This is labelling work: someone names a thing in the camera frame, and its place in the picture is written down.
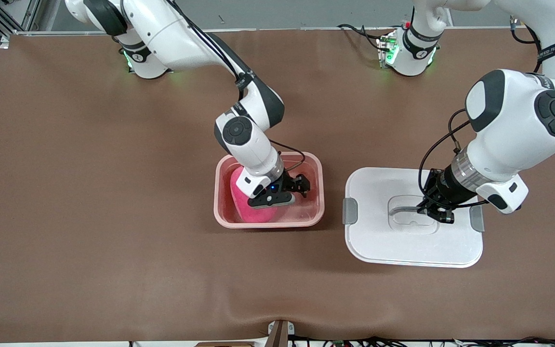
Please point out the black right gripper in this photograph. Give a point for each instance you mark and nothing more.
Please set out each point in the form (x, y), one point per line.
(291, 182)

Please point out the white box lid grey clips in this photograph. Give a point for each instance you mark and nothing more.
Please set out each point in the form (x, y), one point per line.
(403, 246)

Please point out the metal mat clamp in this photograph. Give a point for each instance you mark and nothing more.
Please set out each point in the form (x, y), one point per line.
(280, 332)

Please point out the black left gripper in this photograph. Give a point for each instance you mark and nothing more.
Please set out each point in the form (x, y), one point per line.
(442, 193)

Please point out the pink plush toy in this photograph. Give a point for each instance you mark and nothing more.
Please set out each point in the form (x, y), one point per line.
(251, 212)

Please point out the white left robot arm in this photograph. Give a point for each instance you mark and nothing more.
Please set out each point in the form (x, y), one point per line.
(513, 135)

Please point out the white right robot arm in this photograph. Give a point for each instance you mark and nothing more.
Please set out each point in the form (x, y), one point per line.
(181, 33)

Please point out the brown table mat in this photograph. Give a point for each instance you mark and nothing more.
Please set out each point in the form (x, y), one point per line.
(277, 289)

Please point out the translucent pink storage box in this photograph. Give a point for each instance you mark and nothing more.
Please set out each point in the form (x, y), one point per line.
(311, 212)

